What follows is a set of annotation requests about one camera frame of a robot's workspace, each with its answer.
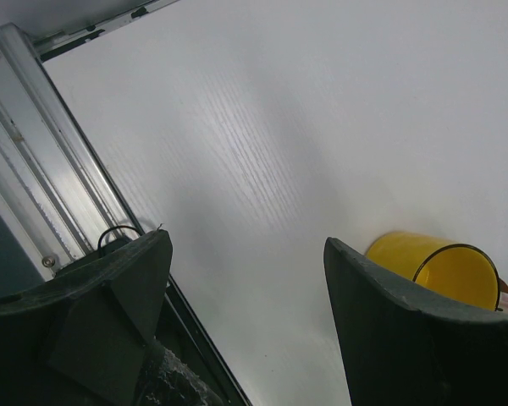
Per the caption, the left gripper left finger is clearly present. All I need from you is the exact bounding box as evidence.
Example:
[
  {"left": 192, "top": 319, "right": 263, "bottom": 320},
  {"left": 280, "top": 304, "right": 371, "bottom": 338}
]
[{"left": 0, "top": 230, "right": 173, "bottom": 405}]

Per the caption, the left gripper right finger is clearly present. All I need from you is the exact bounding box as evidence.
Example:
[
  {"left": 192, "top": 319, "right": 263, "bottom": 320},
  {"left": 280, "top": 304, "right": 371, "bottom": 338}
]
[{"left": 323, "top": 238, "right": 508, "bottom": 405}]

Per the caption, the yellow enamel mug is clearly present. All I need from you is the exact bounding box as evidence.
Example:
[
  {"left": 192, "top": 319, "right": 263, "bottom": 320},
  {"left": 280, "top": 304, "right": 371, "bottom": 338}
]
[{"left": 366, "top": 232, "right": 500, "bottom": 310}]

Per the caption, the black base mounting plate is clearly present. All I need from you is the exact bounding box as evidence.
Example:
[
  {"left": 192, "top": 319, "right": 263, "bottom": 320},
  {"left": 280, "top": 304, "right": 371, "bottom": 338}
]
[{"left": 58, "top": 230, "right": 249, "bottom": 405}]

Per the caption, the aluminium rail frame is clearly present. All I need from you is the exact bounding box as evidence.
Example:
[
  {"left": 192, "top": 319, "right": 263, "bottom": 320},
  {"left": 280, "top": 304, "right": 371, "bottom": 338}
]
[{"left": 0, "top": 1, "right": 164, "bottom": 280}]

